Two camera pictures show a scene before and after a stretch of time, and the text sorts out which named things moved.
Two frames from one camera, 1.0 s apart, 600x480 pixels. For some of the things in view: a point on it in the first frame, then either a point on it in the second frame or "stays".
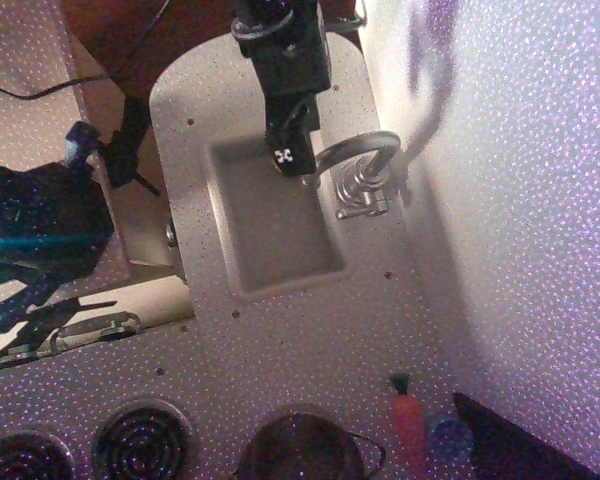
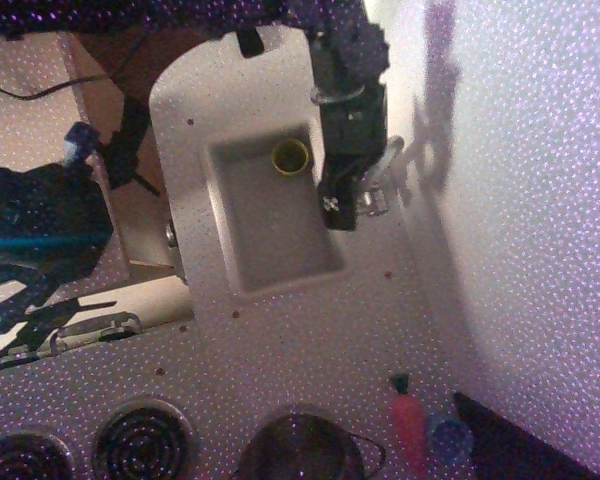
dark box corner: [504, 451] stays
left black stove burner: [26, 455] stays
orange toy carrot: [410, 461] stays
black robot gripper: [287, 42] -> [347, 60]
